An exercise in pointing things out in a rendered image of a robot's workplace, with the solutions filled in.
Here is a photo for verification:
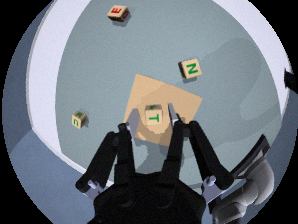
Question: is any tan flat mat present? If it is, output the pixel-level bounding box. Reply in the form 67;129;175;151
123;74;203;147

